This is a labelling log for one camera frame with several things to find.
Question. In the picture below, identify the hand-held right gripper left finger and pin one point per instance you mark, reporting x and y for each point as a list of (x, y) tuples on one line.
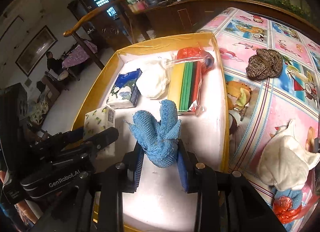
[(140, 169)]

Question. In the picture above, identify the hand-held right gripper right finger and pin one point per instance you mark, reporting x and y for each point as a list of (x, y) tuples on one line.
[(182, 172)]

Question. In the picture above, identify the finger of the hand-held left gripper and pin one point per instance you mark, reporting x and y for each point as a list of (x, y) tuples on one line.
[(72, 134), (106, 135)]

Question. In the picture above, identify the yellow rimmed white tray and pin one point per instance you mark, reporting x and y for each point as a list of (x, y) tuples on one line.
[(160, 202)]

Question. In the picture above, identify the blue knitted towel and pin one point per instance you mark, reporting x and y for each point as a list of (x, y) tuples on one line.
[(155, 134)]

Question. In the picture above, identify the brown knitted cloth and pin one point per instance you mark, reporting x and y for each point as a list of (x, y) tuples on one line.
[(262, 64)]

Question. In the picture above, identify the lemon print tissue pack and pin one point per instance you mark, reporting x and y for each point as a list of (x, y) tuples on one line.
[(98, 122)]

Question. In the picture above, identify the blue tissue pack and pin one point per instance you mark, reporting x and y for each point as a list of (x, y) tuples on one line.
[(122, 89)]

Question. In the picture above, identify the white folded cloth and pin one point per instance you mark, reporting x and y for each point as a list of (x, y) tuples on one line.
[(152, 79)]

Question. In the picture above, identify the round table with floral cloth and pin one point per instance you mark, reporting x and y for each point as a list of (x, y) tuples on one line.
[(77, 53)]

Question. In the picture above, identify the bag of coloured sponge sheets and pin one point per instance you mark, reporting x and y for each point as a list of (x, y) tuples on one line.
[(185, 82)]

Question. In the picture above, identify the cream white cloth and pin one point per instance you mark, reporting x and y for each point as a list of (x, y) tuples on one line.
[(285, 162)]

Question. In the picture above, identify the blue cloth in red bag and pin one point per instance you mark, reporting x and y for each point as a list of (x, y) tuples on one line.
[(285, 207)]

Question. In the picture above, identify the curved wooden chair back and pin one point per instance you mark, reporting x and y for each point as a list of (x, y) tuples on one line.
[(82, 22)]

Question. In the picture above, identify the red plastic bag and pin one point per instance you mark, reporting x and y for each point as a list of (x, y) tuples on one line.
[(187, 53)]

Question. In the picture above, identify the pink box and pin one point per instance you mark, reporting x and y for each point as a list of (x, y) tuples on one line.
[(138, 6)]

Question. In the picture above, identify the framed wall picture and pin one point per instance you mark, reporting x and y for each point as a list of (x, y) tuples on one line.
[(35, 49)]

